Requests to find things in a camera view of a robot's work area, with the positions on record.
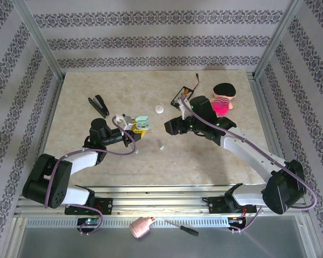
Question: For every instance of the mint green earbud case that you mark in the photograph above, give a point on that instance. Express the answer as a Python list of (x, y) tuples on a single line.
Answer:
[(142, 119)]

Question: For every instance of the white round earbud case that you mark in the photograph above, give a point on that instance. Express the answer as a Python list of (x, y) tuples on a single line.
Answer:
[(159, 109)]

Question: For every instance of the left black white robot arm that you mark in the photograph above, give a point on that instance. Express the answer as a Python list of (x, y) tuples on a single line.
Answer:
[(56, 185)]

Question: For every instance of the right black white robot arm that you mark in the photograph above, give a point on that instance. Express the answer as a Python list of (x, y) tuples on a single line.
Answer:
[(282, 188)]

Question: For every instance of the black stapler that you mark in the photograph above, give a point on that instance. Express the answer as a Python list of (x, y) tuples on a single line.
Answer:
[(98, 104)]

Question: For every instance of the black battery holder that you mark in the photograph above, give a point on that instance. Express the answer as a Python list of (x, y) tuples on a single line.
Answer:
[(187, 91)]

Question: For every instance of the pink plush doll black hair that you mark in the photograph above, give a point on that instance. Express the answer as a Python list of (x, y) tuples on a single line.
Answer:
[(224, 94)]

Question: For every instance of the left controller board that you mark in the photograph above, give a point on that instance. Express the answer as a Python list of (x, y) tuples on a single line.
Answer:
[(88, 221)]

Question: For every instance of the controller board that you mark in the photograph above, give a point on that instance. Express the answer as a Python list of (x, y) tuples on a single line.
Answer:
[(88, 221), (235, 219)]

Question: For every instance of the pink bottle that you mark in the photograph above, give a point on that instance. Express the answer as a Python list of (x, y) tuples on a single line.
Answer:
[(140, 228)]

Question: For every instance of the right controller board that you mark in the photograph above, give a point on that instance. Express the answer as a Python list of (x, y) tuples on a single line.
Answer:
[(235, 219)]

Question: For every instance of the grey metal panel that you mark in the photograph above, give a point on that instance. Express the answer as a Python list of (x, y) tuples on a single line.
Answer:
[(161, 247)]

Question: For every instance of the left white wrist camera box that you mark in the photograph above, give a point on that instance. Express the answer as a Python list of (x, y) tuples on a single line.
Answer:
[(125, 122)]

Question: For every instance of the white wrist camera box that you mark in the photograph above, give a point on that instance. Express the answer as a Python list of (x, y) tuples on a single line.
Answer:
[(183, 106), (125, 122)]

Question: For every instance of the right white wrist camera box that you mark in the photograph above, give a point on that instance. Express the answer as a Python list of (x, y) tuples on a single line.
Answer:
[(183, 106)]

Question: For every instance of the aluminium side rail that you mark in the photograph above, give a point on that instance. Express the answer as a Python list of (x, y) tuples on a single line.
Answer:
[(52, 107), (263, 107)]

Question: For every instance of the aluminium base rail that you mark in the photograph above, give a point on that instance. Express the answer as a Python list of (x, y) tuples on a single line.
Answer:
[(161, 204)]

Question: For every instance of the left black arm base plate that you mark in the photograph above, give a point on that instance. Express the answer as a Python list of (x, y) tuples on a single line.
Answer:
[(106, 205)]

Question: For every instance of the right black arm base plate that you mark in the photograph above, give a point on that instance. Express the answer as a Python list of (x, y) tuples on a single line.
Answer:
[(218, 207)]

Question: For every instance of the aluminium frame post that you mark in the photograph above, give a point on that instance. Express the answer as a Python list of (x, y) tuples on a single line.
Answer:
[(42, 40), (277, 40)]

